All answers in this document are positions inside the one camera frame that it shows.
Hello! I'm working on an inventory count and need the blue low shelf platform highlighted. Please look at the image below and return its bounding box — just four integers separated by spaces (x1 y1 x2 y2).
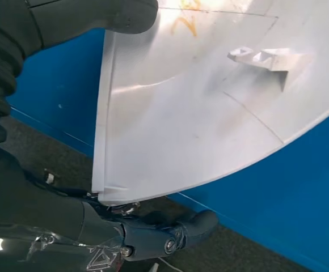
6 28 329 272

